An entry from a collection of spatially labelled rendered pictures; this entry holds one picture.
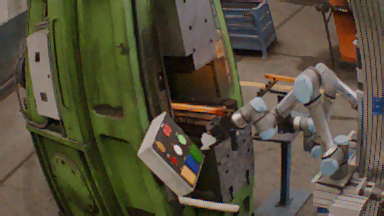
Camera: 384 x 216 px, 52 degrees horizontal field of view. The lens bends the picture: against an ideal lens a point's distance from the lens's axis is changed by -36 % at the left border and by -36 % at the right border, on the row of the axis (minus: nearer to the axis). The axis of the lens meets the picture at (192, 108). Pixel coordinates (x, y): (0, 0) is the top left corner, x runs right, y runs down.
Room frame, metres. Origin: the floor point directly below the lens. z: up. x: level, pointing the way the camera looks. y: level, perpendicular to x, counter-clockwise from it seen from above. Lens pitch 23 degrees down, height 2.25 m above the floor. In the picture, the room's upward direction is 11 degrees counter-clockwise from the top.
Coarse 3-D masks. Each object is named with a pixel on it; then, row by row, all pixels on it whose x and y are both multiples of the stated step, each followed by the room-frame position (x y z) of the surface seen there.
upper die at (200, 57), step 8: (208, 48) 2.84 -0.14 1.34; (168, 56) 2.83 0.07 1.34; (176, 56) 2.79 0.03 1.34; (192, 56) 2.73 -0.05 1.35; (200, 56) 2.78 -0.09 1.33; (208, 56) 2.83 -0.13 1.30; (168, 64) 2.83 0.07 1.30; (176, 64) 2.80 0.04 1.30; (184, 64) 2.77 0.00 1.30; (192, 64) 2.74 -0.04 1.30; (200, 64) 2.77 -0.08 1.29
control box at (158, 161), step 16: (160, 128) 2.33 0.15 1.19; (176, 128) 2.44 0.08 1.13; (144, 144) 2.23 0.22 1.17; (176, 144) 2.33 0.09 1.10; (192, 144) 2.44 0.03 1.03; (144, 160) 2.16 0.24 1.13; (160, 160) 2.14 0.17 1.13; (176, 160) 2.22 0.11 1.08; (160, 176) 2.15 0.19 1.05; (176, 176) 2.13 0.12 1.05; (176, 192) 2.14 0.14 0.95
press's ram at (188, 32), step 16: (160, 0) 2.75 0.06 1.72; (176, 0) 2.70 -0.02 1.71; (192, 0) 2.80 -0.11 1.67; (160, 16) 2.76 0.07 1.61; (176, 16) 2.70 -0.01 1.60; (192, 16) 2.78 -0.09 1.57; (208, 16) 2.89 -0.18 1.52; (160, 32) 2.77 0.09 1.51; (176, 32) 2.71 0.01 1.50; (192, 32) 2.76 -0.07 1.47; (208, 32) 2.87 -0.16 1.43; (176, 48) 2.72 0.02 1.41; (192, 48) 2.74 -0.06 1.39
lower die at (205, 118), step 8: (192, 104) 2.99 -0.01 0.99; (200, 104) 2.97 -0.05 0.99; (208, 104) 2.95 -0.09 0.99; (176, 112) 2.93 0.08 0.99; (184, 112) 2.91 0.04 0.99; (192, 112) 2.89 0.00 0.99; (200, 112) 2.86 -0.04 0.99; (208, 112) 2.83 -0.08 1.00; (176, 120) 2.85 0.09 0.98; (184, 120) 2.83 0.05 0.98; (192, 120) 2.82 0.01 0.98; (200, 120) 2.80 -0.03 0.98; (208, 120) 2.77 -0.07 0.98; (216, 120) 2.81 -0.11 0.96; (184, 128) 2.82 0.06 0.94; (192, 128) 2.78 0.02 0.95; (200, 128) 2.75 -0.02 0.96; (208, 128) 2.74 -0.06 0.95
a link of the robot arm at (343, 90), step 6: (318, 66) 2.49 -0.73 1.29; (324, 66) 2.47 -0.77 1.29; (336, 78) 2.47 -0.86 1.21; (342, 84) 2.47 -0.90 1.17; (342, 90) 2.45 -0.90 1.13; (348, 90) 2.47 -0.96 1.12; (342, 96) 2.47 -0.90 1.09; (348, 96) 2.46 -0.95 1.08; (354, 96) 2.47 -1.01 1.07; (354, 102) 2.47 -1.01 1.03; (354, 108) 2.48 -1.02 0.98
